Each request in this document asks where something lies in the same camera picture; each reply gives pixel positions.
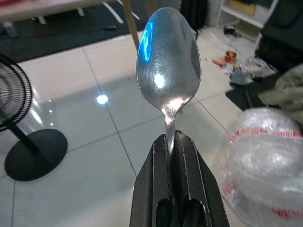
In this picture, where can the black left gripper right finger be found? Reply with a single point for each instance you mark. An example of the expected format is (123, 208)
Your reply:
(196, 179)

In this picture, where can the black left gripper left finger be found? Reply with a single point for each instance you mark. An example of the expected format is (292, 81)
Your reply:
(148, 179)

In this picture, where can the silver metal spoon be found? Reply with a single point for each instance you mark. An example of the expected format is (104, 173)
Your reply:
(168, 63)

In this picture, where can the bubble wrap bag red print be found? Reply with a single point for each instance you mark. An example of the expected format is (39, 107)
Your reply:
(262, 165)

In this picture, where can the olive green fabric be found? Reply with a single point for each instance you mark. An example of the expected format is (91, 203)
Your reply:
(284, 92)

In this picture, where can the small orange floor item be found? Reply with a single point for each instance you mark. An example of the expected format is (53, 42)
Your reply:
(228, 58)

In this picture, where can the black floor fan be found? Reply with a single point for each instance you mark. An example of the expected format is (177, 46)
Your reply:
(21, 132)

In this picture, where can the light wooden leg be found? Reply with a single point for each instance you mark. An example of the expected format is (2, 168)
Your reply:
(131, 23)

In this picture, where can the black floor mat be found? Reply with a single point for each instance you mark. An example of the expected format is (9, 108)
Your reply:
(59, 37)

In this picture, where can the white shelf unit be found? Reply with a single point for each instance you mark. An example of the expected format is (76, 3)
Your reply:
(243, 11)

